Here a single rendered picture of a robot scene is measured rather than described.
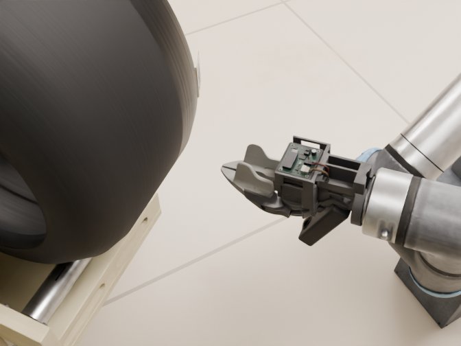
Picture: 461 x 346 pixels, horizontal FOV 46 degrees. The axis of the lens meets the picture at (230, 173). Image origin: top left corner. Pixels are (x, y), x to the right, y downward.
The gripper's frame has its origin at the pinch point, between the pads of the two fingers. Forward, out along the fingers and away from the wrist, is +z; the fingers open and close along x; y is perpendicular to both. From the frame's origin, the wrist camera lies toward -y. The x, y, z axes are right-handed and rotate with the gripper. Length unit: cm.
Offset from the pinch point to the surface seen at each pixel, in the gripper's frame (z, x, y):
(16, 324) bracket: 25.8, 27.8, -14.9
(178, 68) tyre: 7.6, -3.7, 14.5
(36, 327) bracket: 22.6, 26.8, -15.3
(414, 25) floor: 3, -210, -114
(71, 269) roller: 25.5, 15.3, -18.1
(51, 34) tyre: 12.8, 9.7, 28.1
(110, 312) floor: 63, -9, -106
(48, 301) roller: 25.5, 21.8, -18.1
